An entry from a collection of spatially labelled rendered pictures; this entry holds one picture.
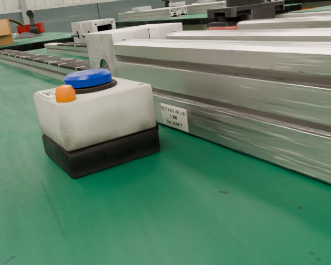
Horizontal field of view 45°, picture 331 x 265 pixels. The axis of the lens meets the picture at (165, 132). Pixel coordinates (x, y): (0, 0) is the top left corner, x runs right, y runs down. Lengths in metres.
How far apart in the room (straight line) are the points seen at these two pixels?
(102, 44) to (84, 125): 0.22
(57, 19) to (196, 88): 11.39
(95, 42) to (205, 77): 0.23
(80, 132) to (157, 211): 0.10
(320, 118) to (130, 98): 0.14
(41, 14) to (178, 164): 11.36
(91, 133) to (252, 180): 0.13
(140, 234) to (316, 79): 0.14
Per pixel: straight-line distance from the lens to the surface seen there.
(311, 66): 0.26
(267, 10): 0.63
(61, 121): 0.31
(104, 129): 0.32
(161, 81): 0.40
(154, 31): 0.51
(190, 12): 4.03
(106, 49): 0.51
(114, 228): 0.24
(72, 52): 1.35
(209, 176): 0.29
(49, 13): 11.68
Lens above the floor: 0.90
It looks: 17 degrees down
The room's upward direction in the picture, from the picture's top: 7 degrees counter-clockwise
